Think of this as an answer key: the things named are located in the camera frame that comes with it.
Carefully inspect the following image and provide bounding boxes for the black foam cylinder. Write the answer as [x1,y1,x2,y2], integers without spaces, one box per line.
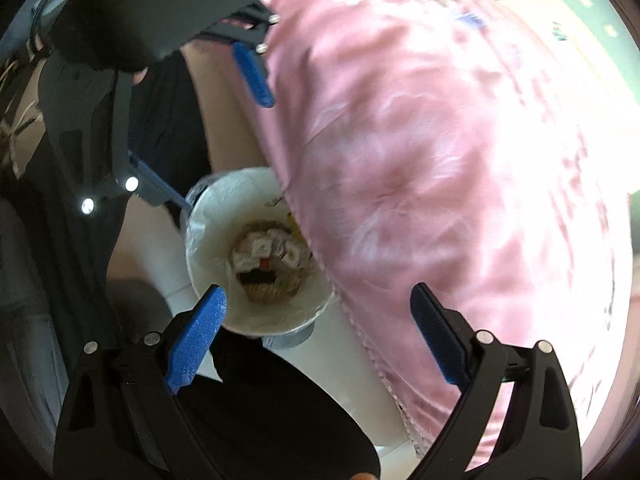
[236,269,277,286]

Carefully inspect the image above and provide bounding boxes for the white blue milk carton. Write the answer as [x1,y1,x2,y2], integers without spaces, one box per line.
[230,228,309,273]

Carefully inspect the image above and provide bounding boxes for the white paper trash bin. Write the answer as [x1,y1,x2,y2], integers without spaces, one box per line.
[182,167,335,338]

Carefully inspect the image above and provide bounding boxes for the person's black trouser legs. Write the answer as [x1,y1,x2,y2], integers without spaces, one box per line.
[1,53,381,479]

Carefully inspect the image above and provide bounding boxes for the pink floral bedspread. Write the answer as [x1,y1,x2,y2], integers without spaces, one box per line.
[252,0,639,451]

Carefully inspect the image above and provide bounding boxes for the cream wooden headboard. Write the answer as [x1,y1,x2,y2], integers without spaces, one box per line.
[499,0,613,64]

